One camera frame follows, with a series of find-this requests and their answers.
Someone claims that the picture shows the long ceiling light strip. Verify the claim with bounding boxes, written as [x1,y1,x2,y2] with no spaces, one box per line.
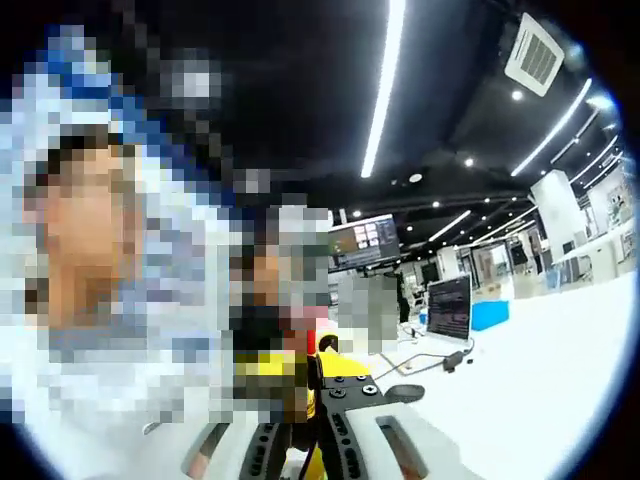
[360,0,407,179]

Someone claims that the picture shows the person's white shirt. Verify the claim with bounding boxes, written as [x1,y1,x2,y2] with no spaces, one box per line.
[29,422,186,480]

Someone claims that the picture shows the white ceiling air vent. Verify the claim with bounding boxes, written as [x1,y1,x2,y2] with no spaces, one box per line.
[503,11,566,98]

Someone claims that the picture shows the black computer mouse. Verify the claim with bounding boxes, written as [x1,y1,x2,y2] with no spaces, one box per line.
[384,383,427,403]

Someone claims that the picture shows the ceiling spotlights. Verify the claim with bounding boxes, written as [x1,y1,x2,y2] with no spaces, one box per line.
[352,89,524,234]

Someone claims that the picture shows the curved ceiling light strip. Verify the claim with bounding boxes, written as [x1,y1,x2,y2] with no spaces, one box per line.
[509,77,594,178]

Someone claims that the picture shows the large display monitor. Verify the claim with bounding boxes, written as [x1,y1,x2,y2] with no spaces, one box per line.
[328,213,402,270]

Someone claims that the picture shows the open laptop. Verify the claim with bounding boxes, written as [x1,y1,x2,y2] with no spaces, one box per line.
[425,273,475,345]

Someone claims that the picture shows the blue box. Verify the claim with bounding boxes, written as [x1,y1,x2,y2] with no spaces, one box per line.
[471,298,512,332]

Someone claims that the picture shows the white square pillar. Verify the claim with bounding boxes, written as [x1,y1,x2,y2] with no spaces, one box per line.
[528,169,590,262]

